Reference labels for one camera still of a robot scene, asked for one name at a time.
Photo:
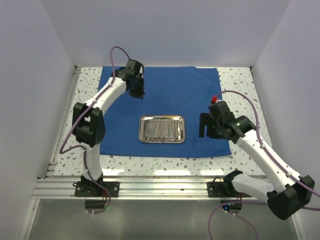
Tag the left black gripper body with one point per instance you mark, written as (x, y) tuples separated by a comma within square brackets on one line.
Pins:
[(138, 91)]

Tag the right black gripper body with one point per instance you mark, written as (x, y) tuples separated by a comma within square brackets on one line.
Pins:
[(213, 129)]

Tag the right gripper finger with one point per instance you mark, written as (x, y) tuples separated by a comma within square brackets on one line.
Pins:
[(205, 119), (201, 131)]

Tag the blue surgical cloth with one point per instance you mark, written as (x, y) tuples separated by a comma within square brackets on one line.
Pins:
[(182, 91)]

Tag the steel instrument tray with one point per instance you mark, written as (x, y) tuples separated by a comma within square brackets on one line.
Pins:
[(162, 129)]

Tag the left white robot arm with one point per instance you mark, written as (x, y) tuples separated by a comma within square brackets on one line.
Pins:
[(88, 124)]

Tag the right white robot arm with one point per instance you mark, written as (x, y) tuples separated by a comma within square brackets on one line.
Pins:
[(286, 192)]

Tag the red button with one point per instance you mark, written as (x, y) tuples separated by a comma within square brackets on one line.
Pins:
[(213, 100)]

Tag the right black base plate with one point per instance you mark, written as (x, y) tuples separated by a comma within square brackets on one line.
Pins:
[(217, 188)]

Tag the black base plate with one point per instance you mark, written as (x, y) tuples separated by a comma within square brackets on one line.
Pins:
[(92, 190), (217, 188)]

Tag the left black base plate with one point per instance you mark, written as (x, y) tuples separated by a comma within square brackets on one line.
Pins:
[(92, 190)]

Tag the aluminium mounting rail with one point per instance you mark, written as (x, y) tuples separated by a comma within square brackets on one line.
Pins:
[(131, 187)]

